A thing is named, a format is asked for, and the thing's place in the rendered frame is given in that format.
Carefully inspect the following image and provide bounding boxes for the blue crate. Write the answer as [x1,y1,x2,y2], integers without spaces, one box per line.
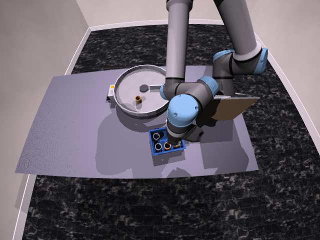
[148,127,186,156]

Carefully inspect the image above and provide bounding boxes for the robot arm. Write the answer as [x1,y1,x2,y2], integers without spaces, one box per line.
[159,0,268,134]

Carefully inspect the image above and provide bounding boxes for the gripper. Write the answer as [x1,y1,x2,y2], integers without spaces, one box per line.
[166,124,204,146]

